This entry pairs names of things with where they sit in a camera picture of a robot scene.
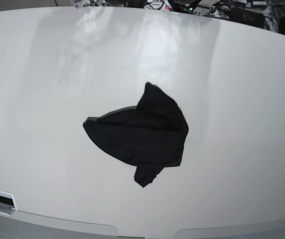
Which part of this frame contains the black t-shirt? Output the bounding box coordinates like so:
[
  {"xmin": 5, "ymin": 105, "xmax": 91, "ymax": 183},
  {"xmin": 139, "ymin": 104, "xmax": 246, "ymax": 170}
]
[{"xmin": 83, "ymin": 82, "xmax": 189, "ymax": 188}]

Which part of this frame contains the white power strip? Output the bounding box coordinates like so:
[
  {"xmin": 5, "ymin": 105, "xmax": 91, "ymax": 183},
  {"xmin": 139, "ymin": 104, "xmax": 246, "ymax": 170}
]
[{"xmin": 144, "ymin": 1, "xmax": 223, "ymax": 16}]

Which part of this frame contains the black box on floor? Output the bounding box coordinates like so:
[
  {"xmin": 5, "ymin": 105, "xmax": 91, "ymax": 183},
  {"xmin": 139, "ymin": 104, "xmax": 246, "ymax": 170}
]
[{"xmin": 278, "ymin": 16, "xmax": 285, "ymax": 35}]

